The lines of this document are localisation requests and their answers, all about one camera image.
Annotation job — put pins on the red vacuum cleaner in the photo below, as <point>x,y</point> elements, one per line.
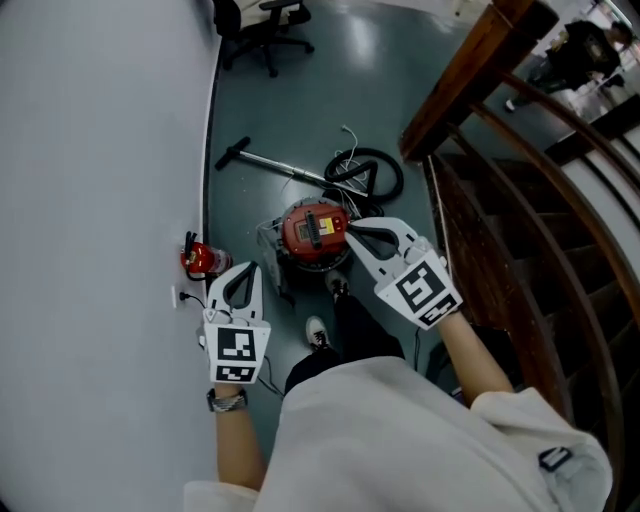
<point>310,230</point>

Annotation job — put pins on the person's black trousers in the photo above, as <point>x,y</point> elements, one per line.
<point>360,330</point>

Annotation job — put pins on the person's white left shoe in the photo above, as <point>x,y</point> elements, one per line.
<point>318,334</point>

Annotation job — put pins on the person's left forearm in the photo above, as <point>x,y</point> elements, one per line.
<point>237,450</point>

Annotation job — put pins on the black office chair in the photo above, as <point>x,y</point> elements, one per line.
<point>270,30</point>

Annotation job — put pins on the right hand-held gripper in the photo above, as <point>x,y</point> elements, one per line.
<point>425,290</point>

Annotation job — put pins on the person's white right shoe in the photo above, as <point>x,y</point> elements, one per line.
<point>336,285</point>

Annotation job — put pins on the grey striped wristwatch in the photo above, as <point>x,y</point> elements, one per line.
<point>227,400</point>

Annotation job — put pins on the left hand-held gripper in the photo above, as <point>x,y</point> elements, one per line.
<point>235,350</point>

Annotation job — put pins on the person's white shoe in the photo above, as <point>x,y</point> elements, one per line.
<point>336,285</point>
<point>318,334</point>

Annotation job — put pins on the brown wooden staircase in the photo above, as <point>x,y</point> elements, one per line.
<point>525,240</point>

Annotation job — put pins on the metal vacuum wand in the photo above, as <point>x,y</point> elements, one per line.
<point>280,165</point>

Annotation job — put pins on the person's right forearm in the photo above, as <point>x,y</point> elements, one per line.
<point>470,360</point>

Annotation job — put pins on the person's white shirt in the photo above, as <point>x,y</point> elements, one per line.
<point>390,440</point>

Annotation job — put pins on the red fire extinguisher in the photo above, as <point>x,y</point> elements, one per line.
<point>202,257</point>

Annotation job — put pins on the brown wooden newel post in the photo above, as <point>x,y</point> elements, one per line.
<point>475,75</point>

